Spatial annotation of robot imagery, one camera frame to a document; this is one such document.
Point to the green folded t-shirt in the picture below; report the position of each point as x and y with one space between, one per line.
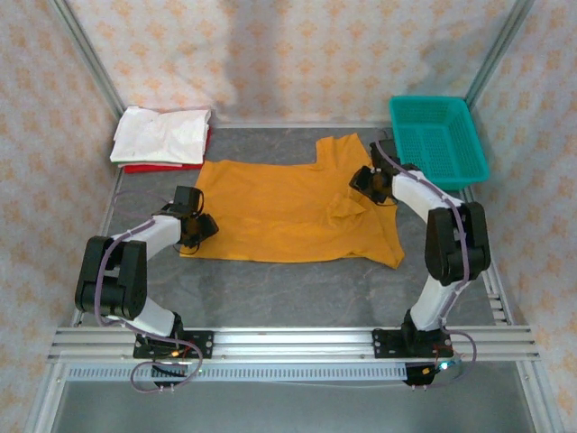
135 161

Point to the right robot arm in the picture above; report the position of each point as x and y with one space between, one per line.
455 252

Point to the red folded t-shirt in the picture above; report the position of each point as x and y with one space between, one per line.
153 169

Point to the aluminium frame leg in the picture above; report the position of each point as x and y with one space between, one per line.
538 397
43 401

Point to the aluminium frame post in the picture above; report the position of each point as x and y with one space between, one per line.
498 49
85 49

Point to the orange t-shirt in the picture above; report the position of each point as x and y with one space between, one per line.
279 212

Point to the aluminium table edge rail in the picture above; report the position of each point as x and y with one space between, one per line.
293 125

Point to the teal plastic basket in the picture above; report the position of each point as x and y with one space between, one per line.
455 135

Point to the small green LED board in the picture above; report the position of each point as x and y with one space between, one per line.
444 364

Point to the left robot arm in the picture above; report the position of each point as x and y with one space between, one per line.
112 279

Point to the aluminium table side rail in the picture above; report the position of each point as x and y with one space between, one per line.
104 221
498 302

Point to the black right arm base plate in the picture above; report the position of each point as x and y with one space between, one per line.
383 345

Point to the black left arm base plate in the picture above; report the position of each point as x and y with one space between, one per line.
205 345

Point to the black clamp bracket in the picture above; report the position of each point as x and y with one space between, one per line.
169 384
414 378

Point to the white folded t-shirt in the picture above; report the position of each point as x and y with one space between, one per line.
158 135

